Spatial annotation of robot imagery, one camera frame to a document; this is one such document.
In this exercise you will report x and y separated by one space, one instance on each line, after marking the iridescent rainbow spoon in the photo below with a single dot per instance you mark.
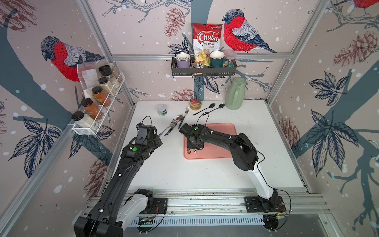
178 118

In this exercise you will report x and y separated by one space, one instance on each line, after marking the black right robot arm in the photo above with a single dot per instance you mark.
244 154

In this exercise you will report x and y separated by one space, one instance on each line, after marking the black spoon near jug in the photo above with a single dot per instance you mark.
219 107

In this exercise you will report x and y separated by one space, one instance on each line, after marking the clear pink lidded jar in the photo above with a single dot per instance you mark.
230 56

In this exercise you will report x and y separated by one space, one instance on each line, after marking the black spoon near tin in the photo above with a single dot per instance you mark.
212 105

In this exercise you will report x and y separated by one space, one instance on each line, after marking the pink plastic tray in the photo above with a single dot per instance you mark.
217 138

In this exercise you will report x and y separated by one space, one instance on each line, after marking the beige spice jar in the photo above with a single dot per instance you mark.
107 86

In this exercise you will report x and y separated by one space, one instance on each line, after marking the green handled fork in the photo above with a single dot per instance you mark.
181 121

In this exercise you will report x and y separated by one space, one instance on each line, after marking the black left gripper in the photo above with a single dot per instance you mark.
158 140

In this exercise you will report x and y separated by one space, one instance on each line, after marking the purple mug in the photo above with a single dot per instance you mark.
183 60

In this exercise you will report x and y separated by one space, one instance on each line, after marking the red Chuba chips bag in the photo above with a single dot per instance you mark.
206 39

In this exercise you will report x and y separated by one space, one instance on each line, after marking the yellow round tin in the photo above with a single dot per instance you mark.
195 104

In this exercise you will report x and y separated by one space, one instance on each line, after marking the white spice jar front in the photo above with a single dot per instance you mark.
84 120

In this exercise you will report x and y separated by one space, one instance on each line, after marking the clear acrylic spice rack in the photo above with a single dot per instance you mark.
87 131

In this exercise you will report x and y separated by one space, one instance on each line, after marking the clear plastic bag in rack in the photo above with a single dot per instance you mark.
88 75

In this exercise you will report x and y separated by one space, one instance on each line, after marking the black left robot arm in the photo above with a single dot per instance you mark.
112 214

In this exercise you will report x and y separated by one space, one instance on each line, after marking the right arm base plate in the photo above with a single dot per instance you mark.
255 205

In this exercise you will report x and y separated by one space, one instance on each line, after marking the black wire wall shelf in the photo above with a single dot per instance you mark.
206 71

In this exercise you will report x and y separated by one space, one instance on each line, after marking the spice jar rear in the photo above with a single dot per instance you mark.
107 72

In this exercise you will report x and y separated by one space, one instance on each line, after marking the silver fork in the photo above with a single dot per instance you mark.
170 125

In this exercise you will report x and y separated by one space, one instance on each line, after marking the orange spice jar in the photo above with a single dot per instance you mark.
101 96
91 108

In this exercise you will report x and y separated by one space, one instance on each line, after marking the dark green mug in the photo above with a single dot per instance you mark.
218 60

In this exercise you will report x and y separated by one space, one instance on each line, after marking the green plastic jug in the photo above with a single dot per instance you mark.
236 94

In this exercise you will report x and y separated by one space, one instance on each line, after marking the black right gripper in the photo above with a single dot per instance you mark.
198 146

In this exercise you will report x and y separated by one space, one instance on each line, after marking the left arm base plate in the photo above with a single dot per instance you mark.
159 206

